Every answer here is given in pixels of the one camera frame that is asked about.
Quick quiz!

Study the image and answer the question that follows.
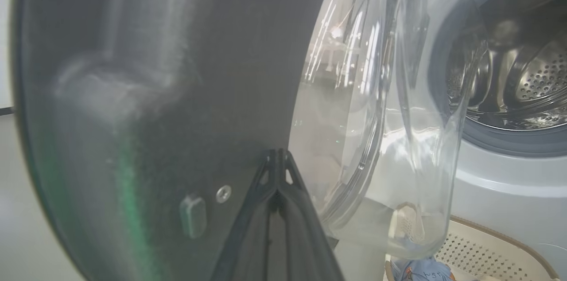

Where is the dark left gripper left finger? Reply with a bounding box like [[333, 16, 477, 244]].
[[212, 149, 277, 281]]

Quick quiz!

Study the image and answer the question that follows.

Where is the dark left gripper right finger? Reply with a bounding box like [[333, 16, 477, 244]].
[[277, 149, 344, 281]]

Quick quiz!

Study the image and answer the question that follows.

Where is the blue fox print garment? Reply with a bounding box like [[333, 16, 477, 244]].
[[390, 257, 457, 281]]

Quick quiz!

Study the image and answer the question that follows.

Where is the black round glass washer door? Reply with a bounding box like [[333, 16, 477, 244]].
[[11, 0, 490, 281]]

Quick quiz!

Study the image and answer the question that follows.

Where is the white front-load washing machine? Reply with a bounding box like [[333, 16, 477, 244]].
[[443, 0, 567, 281]]

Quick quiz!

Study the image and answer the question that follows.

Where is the washing machine drum interior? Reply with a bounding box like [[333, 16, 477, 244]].
[[447, 0, 567, 131]]

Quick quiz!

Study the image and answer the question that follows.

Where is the cream perforated laundry basket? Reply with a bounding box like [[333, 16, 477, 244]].
[[384, 215, 559, 281]]

